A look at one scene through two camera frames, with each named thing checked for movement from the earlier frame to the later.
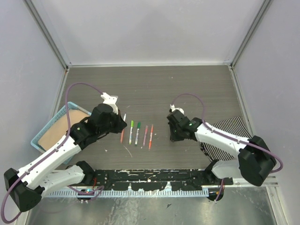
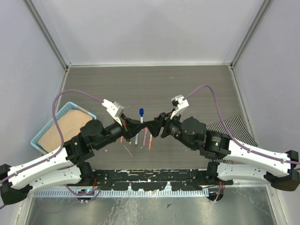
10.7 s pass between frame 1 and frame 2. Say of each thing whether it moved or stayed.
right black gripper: moved
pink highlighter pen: stayed
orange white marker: stayed
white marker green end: stayed
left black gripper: moved
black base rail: stayed
